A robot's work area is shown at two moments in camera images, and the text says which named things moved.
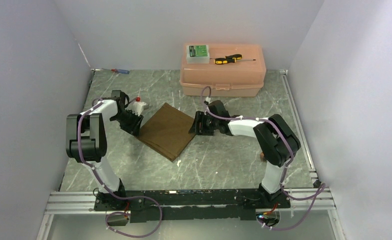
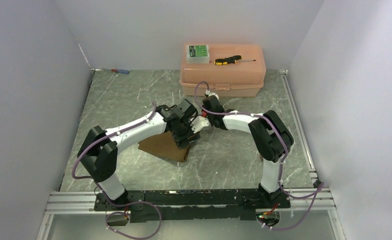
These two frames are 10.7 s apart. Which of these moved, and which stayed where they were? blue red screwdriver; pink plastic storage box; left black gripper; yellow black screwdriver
Moved: left black gripper
Stayed: yellow black screwdriver; pink plastic storage box; blue red screwdriver
